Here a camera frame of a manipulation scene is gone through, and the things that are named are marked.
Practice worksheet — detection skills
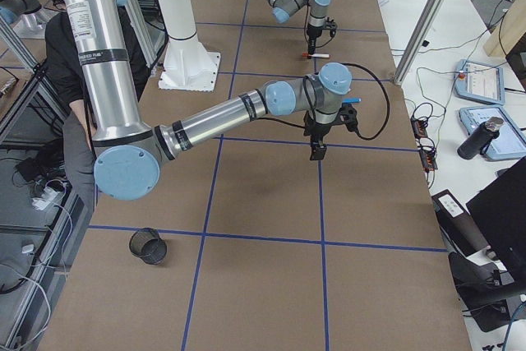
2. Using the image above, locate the lower teach pendant tablet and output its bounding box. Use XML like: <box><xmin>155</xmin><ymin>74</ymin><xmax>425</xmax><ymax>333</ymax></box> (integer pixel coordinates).
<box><xmin>457</xmin><ymin>104</ymin><xmax>525</xmax><ymax>161</ymax></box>

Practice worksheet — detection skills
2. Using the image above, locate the teach pendant tablet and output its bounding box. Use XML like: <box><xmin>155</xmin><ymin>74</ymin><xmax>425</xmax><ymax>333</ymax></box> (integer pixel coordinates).
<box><xmin>454</xmin><ymin>59</ymin><xmax>505</xmax><ymax>105</ymax></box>
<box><xmin>457</xmin><ymin>104</ymin><xmax>525</xmax><ymax>161</ymax></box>

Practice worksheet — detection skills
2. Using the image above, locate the aluminium frame post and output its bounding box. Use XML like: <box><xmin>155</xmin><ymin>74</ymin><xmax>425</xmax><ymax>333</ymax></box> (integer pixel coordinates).
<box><xmin>393</xmin><ymin>0</ymin><xmax>445</xmax><ymax>85</ymax></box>

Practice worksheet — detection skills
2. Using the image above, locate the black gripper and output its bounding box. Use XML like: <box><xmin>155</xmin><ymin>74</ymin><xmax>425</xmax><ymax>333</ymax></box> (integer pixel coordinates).
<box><xmin>303</xmin><ymin>111</ymin><xmax>339</xmax><ymax>161</ymax></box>
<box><xmin>306</xmin><ymin>24</ymin><xmax>324</xmax><ymax>54</ymax></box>

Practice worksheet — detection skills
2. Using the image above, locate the red marker pen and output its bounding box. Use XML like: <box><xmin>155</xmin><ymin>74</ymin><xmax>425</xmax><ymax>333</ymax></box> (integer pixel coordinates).
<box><xmin>302</xmin><ymin>53</ymin><xmax>330</xmax><ymax>59</ymax></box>

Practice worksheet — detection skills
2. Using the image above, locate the black mesh cup near right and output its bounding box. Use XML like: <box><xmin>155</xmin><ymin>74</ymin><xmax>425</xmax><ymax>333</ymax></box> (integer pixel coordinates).
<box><xmin>128</xmin><ymin>228</ymin><xmax>168</xmax><ymax>265</ymax></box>

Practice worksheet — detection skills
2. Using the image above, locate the blue marker pen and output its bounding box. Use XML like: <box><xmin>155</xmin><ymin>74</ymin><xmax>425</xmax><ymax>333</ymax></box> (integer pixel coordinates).
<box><xmin>342</xmin><ymin>98</ymin><xmax>362</xmax><ymax>104</ymax></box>

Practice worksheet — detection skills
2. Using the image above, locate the seated person in black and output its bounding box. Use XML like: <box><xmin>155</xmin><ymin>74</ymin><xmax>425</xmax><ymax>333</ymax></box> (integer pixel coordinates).
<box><xmin>40</xmin><ymin>0</ymin><xmax>150</xmax><ymax>220</ymax></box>

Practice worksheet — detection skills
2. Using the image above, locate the black water bottle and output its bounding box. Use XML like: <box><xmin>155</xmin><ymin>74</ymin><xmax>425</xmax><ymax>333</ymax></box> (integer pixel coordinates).
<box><xmin>457</xmin><ymin>117</ymin><xmax>504</xmax><ymax>159</ymax></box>

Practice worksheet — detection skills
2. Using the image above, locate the black monitor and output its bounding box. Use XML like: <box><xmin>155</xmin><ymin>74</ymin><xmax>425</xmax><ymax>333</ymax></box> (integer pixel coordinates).
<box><xmin>467</xmin><ymin>159</ymin><xmax>525</xmax><ymax>279</ymax></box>

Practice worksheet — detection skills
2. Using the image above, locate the upper teach pendant tablet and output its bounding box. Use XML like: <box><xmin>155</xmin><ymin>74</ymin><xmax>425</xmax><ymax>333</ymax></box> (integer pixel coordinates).
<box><xmin>454</xmin><ymin>59</ymin><xmax>505</xmax><ymax>105</ymax></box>

